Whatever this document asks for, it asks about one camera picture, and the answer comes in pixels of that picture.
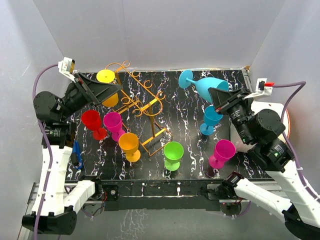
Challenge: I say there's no magenta plastic wine glass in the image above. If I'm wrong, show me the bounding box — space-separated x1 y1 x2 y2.
103 112 126 142

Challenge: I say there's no yellow-orange plastic wine glass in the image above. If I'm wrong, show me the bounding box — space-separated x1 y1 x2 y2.
96 69 119 108

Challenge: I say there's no green plastic wine glass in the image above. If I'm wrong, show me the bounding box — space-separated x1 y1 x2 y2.
163 141 184 172

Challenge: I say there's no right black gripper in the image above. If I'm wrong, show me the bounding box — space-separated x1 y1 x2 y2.
207 87 253 144

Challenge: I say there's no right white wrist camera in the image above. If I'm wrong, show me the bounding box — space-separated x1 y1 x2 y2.
245 78 275 99

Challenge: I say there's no light blue plastic wine glass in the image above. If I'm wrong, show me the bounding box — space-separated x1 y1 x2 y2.
178 69 229 104

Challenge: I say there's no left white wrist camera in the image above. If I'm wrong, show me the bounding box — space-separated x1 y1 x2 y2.
58 57 75 82

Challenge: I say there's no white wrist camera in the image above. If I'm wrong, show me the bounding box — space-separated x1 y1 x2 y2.
58 57 75 82
245 78 275 99

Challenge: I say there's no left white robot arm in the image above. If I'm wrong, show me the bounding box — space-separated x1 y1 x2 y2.
22 72 122 235

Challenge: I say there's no red plastic wine glass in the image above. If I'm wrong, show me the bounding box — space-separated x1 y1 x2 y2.
81 110 107 141

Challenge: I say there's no white cylindrical lamp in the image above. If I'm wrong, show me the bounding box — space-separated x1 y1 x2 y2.
229 100 291 151

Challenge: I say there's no orange plastic wine glass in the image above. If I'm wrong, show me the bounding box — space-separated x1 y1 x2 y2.
118 132 141 163

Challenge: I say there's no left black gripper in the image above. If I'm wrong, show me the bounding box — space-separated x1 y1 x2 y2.
60 72 122 120

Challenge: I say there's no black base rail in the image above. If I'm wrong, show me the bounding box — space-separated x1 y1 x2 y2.
82 179 251 212

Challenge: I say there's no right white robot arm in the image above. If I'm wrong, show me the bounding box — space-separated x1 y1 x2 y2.
208 87 320 240

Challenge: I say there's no gold wire wine glass rack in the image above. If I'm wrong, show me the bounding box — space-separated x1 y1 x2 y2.
105 61 173 157

